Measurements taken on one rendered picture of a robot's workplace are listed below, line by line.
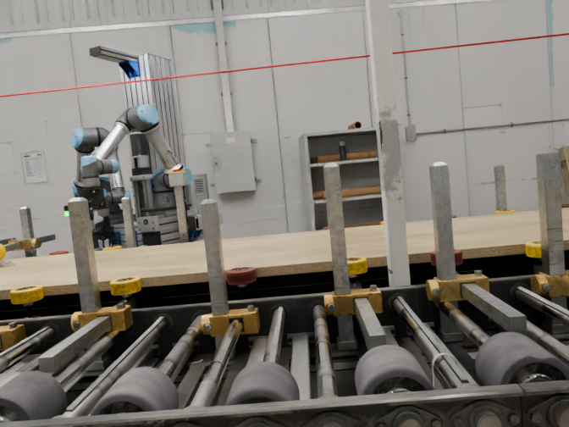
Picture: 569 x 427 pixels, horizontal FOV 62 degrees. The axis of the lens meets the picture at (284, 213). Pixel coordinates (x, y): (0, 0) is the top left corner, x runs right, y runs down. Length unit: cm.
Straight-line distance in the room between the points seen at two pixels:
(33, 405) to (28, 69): 489
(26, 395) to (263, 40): 464
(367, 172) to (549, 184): 398
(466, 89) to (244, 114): 240
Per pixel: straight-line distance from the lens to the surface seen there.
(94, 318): 126
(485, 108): 565
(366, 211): 514
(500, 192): 238
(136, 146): 323
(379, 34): 129
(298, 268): 132
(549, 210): 125
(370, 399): 68
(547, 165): 124
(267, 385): 71
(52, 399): 91
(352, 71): 524
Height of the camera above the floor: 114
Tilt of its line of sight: 4 degrees down
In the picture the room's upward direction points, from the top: 6 degrees counter-clockwise
